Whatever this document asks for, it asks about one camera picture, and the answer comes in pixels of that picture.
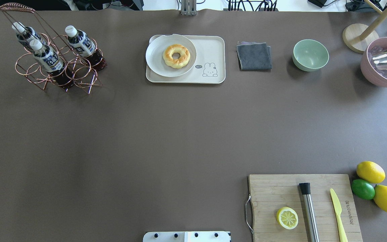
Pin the grey folded cloth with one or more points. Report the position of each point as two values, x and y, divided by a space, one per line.
254 56

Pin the tea bottle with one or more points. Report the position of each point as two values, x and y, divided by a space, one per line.
52 63
85 47
25 35

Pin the steel muddler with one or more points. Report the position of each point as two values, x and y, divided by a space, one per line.
311 225

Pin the wooden cutting board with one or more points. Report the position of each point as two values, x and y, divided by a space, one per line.
272 191

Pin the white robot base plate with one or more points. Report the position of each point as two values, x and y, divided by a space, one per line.
188 236

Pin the yellow plastic knife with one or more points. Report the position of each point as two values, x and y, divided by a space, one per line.
338 210

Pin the half lemon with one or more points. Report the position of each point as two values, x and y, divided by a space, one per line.
287 218

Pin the green bowl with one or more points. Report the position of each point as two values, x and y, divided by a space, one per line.
309 55

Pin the beige rabbit tray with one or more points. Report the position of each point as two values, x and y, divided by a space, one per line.
209 66

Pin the green lime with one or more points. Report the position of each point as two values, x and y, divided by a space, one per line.
363 189

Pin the pink ice bowl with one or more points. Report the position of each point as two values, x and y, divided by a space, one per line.
367 68

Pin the wooden cup stand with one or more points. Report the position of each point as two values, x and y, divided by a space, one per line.
358 37

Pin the copper wire bottle rack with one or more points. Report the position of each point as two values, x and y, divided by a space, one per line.
80 71

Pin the glazed donut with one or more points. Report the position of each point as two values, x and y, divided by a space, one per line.
176 56

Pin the upper whole lemon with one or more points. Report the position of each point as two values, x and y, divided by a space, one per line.
370 172

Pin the white plate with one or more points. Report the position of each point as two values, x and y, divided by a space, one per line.
156 49

